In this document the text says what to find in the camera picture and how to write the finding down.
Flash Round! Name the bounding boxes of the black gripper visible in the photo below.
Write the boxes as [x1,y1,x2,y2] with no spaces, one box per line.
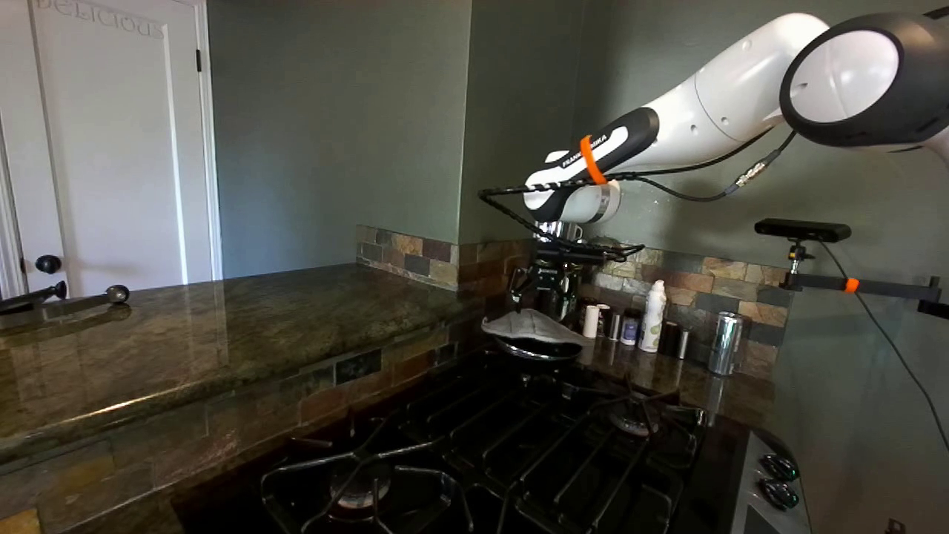
[508,237,639,320]

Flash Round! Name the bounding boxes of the white quilted pot holder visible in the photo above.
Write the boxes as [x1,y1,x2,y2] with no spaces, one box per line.
[480,308,581,344]

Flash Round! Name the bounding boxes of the black frying pan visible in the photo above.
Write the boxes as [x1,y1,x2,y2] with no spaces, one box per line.
[493,338,584,361]

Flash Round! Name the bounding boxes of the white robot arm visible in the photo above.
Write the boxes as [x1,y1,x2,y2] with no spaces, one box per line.
[517,10,949,301]

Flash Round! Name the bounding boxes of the white bottle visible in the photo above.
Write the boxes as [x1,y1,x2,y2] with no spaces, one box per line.
[639,278,667,353]

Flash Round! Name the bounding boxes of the silver metal can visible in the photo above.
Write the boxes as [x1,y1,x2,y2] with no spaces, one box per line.
[710,311,745,378]

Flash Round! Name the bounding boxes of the black gas stove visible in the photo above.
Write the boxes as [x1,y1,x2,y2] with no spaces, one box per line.
[176,353,812,534]

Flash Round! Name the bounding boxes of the granite raised counter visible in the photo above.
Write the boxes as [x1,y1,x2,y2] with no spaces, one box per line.
[0,264,480,464]

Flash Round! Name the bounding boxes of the white door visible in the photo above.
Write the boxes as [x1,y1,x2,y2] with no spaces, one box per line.
[0,0,222,296]

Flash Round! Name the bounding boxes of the black ice cream scoop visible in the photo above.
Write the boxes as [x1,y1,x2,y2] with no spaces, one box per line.
[0,281,131,318]

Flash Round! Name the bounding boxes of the black camera on stand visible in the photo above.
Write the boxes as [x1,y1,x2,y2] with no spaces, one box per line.
[754,216,949,320]

